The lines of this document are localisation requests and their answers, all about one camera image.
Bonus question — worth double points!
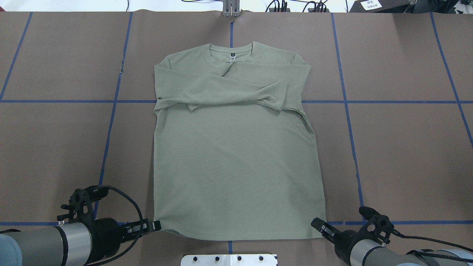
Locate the near black relay board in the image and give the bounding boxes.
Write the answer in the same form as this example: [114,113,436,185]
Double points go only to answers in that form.
[302,0,330,13]

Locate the right black camera cable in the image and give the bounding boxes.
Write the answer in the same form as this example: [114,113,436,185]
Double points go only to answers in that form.
[392,228,473,259]

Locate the aluminium frame post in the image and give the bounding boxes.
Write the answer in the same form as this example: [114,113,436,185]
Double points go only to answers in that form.
[222,0,241,17]

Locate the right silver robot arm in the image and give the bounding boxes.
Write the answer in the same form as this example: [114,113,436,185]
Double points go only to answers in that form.
[311,215,472,266]

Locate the black camera cable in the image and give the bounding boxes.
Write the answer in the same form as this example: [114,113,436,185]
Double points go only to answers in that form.
[84,186,144,266]
[392,228,473,259]

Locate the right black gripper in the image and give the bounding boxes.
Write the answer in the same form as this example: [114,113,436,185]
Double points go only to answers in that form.
[311,217,370,265]

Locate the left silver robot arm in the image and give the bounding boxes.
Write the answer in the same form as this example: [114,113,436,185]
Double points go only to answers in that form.
[0,218,161,266]

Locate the black label box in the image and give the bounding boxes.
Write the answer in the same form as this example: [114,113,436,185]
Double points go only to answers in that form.
[348,0,411,13]

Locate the black relay board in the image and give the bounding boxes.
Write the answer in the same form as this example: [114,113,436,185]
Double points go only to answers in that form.
[302,0,330,13]
[265,0,290,13]

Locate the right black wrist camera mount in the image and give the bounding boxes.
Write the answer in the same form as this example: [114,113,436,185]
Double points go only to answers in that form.
[358,207,395,245]

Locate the far black relay board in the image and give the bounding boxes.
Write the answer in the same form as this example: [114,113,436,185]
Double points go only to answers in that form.
[265,0,290,13]

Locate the green long sleeve shirt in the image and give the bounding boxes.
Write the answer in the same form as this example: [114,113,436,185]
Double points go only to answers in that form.
[153,42,326,241]

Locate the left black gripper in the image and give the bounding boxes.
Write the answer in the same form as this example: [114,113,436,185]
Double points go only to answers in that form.
[89,218,162,265]

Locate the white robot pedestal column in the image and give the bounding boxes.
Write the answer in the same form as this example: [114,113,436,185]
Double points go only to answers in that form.
[180,254,278,266]

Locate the left black camera cable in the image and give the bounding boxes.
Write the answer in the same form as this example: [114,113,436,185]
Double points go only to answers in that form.
[84,186,144,266]

